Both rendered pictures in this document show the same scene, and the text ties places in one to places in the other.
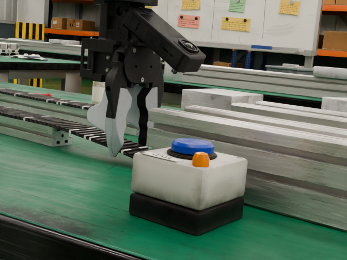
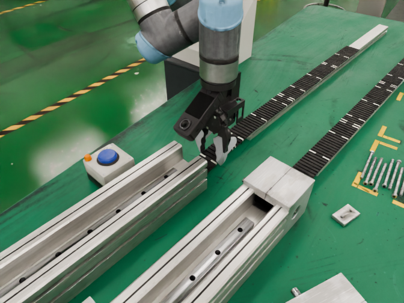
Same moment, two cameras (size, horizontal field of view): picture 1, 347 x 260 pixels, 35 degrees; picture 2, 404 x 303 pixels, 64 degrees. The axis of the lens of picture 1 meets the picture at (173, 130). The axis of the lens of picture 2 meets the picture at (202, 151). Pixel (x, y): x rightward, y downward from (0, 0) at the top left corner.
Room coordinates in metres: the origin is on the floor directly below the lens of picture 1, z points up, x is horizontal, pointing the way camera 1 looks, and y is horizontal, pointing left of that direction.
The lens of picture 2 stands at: (0.77, -0.51, 1.32)
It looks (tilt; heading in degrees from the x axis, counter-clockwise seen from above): 42 degrees down; 97
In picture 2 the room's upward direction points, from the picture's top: straight up
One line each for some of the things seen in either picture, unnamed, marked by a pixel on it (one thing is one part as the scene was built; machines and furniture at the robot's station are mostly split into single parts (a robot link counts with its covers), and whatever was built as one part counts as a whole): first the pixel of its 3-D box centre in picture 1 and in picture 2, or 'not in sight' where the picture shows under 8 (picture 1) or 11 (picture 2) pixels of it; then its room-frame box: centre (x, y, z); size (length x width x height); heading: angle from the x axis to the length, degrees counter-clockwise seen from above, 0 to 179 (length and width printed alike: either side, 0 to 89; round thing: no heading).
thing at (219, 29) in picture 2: not in sight; (219, 25); (0.73, 0.07, 1.10); 0.09 x 0.08 x 0.11; 96
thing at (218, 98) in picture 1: (216, 122); (270, 193); (0.85, -0.07, 0.83); 0.12 x 0.09 x 0.10; 144
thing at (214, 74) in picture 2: not in sight; (217, 67); (0.73, 0.07, 1.02); 0.08 x 0.08 x 0.05
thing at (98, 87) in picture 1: (100, 83); not in sight; (1.29, 0.18, 0.84); 0.04 x 0.04 x 0.12
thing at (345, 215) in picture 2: not in sight; (345, 214); (1.01, -0.07, 0.78); 0.05 x 0.03 x 0.01; 41
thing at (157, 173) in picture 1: (194, 183); (112, 169); (0.51, -0.02, 0.81); 0.10 x 0.08 x 0.06; 144
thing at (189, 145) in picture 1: (192, 150); (107, 157); (0.51, -0.02, 0.84); 0.04 x 0.04 x 0.02
